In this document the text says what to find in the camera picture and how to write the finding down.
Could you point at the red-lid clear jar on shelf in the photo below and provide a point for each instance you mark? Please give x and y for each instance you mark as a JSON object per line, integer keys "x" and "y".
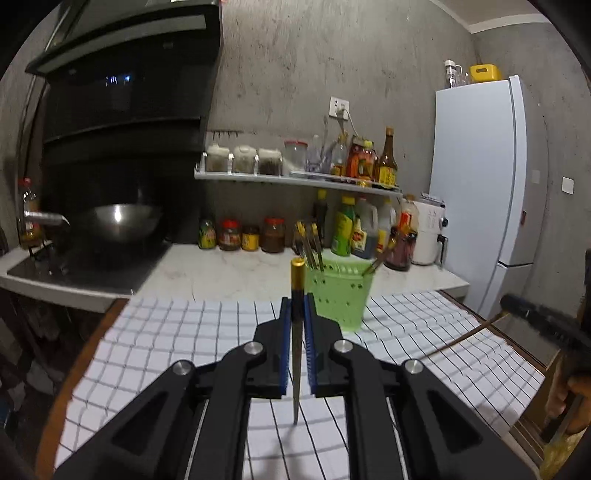
{"x": 294, "y": 156}

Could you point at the yellow-label small jar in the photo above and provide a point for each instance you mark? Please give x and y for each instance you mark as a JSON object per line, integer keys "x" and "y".
{"x": 250, "y": 238}

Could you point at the brown sauce jar red lid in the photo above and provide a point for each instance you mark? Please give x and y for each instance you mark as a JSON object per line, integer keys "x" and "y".
{"x": 273, "y": 235}

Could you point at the white checkered tablecloth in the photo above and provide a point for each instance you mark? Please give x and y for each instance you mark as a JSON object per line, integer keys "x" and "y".
{"x": 150, "y": 334}

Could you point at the steel wok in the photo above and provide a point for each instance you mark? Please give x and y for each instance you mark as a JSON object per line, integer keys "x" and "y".
{"x": 121, "y": 223}

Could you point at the oil bottle beside stove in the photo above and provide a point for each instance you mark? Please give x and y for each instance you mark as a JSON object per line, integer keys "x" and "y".
{"x": 31, "y": 234}

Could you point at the spice jar right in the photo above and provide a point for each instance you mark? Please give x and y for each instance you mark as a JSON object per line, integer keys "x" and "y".
{"x": 270, "y": 162}

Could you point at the person's right hand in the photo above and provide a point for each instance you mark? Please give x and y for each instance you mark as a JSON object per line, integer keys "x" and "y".
{"x": 559, "y": 390}

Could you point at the dark soy sauce bottle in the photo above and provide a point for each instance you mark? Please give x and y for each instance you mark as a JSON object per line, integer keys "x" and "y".
{"x": 319, "y": 213}

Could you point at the red chili sauce jar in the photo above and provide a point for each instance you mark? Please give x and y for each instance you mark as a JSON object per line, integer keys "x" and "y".
{"x": 229, "y": 237}

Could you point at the white wall shelf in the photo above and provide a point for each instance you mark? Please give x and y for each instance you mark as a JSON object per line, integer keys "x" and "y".
{"x": 297, "y": 178}

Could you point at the large dark sauce jug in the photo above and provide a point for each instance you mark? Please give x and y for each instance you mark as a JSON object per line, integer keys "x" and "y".
{"x": 365, "y": 230}

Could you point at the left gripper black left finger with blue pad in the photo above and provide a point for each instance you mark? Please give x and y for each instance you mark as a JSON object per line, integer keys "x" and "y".
{"x": 190, "y": 422}

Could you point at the gold-tipped chopstick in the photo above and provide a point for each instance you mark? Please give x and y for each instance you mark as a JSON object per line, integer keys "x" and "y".
{"x": 297, "y": 271}

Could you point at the spice jar middle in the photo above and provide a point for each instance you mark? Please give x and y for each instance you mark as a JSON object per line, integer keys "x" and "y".
{"x": 244, "y": 159}

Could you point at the white wall socket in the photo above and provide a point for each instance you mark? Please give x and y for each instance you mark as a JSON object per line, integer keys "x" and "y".
{"x": 339, "y": 108}

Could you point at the black stove top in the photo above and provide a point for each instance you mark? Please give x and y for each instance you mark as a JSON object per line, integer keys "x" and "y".
{"x": 117, "y": 269}

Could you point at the chopsticks in holder left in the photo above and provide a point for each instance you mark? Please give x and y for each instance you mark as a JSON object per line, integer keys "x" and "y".
{"x": 307, "y": 244}

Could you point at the spice jar left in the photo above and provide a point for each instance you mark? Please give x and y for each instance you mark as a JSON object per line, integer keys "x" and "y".
{"x": 216, "y": 159}

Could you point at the white refrigerator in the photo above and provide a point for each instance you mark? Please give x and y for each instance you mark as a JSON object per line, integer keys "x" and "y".
{"x": 479, "y": 170}

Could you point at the dark vinegar bottle on shelf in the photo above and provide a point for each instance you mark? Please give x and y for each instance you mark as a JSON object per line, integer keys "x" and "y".
{"x": 386, "y": 167}

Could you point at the yellow box on fridge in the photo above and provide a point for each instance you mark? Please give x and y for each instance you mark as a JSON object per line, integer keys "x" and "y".
{"x": 482, "y": 73}

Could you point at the chopsticks in holder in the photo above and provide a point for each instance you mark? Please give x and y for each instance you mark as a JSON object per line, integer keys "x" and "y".
{"x": 381, "y": 258}
{"x": 307, "y": 244}

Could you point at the green-label small jar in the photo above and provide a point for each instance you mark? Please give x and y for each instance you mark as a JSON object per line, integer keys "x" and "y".
{"x": 207, "y": 235}

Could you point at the white light switch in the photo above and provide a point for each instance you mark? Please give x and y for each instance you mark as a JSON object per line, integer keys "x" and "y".
{"x": 567, "y": 185}

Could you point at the red-label dark bottle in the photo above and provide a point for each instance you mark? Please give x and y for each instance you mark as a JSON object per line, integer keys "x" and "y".
{"x": 404, "y": 233}

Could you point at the green bottle yellow cap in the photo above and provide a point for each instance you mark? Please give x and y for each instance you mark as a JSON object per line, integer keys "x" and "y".
{"x": 341, "y": 238}

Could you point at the black range hood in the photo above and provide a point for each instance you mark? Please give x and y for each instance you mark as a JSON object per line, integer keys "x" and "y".
{"x": 139, "y": 69}

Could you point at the chopsticks in holder right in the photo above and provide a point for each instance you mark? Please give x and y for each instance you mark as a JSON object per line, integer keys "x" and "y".
{"x": 381, "y": 258}

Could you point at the spice jar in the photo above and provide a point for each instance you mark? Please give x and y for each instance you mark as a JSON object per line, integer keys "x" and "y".
{"x": 270, "y": 162}
{"x": 244, "y": 159}
{"x": 216, "y": 159}

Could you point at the white air fryer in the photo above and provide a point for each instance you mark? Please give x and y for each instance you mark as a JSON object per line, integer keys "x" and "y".
{"x": 431, "y": 242}

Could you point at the clear blender jug on fridge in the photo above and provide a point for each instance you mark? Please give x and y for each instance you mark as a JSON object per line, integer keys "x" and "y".
{"x": 453, "y": 74}

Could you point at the orange oil bottle on shelf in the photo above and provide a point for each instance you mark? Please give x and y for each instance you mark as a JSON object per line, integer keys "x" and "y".
{"x": 361, "y": 159}

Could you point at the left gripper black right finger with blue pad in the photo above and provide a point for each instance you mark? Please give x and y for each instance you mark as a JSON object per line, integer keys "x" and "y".
{"x": 401, "y": 420}

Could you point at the green plastic utensil holder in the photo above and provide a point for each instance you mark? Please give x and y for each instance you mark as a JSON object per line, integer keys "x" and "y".
{"x": 341, "y": 291}

